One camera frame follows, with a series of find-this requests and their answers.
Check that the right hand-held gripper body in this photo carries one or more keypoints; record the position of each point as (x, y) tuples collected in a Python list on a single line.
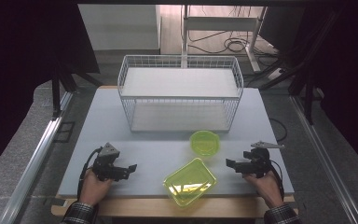
[(258, 160)]

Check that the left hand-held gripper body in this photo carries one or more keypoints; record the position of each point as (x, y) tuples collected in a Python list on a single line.
[(105, 161)]

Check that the round green plastic bowl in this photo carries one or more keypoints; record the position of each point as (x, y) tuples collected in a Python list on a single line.
[(205, 143)]

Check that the rectangular green plastic tray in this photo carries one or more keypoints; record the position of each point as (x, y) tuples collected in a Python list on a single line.
[(189, 183)]

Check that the person's left hand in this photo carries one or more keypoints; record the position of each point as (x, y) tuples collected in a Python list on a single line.
[(93, 188)]

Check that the person's right hand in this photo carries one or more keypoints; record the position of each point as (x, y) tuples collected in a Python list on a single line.
[(267, 188)]

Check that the grey table mat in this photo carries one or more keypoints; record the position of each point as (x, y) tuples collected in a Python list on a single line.
[(155, 152)]

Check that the black metal stand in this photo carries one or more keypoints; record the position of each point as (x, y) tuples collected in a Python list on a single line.
[(56, 96), (307, 93)]

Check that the white cabinet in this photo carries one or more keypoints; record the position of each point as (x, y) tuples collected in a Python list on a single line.
[(121, 28)]

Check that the aluminium rail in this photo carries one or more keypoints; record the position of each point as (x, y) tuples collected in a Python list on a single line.
[(32, 168), (323, 155)]

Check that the white desk frame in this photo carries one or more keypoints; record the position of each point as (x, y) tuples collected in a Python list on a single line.
[(220, 23)]

